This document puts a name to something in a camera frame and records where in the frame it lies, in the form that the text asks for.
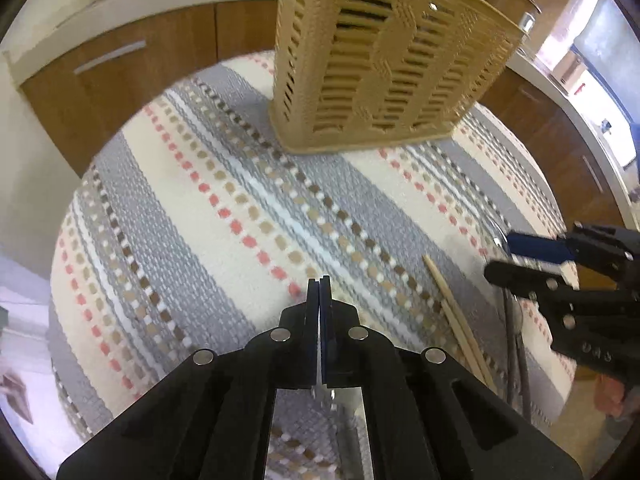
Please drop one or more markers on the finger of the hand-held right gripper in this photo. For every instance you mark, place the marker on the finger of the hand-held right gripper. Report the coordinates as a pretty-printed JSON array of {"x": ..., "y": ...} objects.
[
  {"x": 535, "y": 246},
  {"x": 520, "y": 280}
]

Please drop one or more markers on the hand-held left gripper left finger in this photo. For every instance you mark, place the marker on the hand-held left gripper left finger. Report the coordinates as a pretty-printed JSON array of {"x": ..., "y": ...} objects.
[{"x": 300, "y": 355}]

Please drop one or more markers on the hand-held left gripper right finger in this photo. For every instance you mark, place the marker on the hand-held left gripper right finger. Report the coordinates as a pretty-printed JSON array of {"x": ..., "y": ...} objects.
[{"x": 327, "y": 345}]

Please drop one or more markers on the clear plastic spoon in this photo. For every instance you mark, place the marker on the clear plastic spoon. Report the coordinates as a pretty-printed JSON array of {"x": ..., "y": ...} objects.
[
  {"x": 500, "y": 245},
  {"x": 527, "y": 22}
]

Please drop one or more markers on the wooden chopstick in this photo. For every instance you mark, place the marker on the wooden chopstick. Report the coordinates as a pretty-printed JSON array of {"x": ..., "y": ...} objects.
[
  {"x": 472, "y": 345},
  {"x": 450, "y": 305}
]

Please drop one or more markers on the metal spoon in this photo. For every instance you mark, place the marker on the metal spoon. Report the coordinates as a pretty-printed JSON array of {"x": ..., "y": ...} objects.
[{"x": 510, "y": 360}]

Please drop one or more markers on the yellow plastic utensil basket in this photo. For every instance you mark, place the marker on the yellow plastic utensil basket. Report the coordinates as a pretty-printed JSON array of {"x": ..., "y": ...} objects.
[{"x": 375, "y": 85}]

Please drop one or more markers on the person's right hand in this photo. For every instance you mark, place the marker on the person's right hand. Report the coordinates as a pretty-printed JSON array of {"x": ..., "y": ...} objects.
[{"x": 610, "y": 397}]

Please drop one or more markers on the striped woven tablecloth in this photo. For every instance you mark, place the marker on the striped woven tablecloth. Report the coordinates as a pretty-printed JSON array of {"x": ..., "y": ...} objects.
[{"x": 200, "y": 210}]

